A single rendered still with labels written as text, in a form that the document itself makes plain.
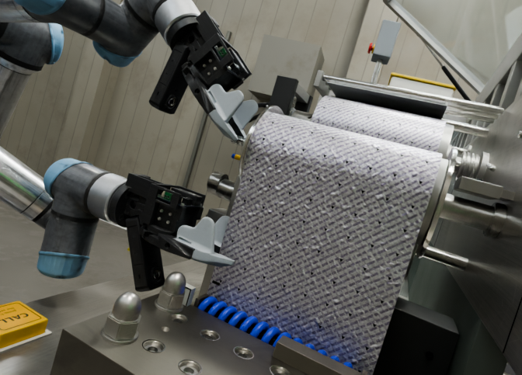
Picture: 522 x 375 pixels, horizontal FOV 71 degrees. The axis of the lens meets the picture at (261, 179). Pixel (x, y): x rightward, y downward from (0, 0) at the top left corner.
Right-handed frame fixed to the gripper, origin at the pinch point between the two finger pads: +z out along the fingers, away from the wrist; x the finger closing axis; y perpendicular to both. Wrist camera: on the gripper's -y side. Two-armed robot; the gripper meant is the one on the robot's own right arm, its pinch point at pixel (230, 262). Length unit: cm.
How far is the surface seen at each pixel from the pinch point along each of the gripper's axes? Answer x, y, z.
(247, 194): -0.2, 9.8, -0.3
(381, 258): -0.2, 7.9, 18.6
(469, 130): 39, 33, 27
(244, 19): 320, 163, -203
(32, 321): -8.6, -16.6, -23.2
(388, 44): 58, 55, 2
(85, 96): 273, 27, -353
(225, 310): -3.1, -5.0, 2.6
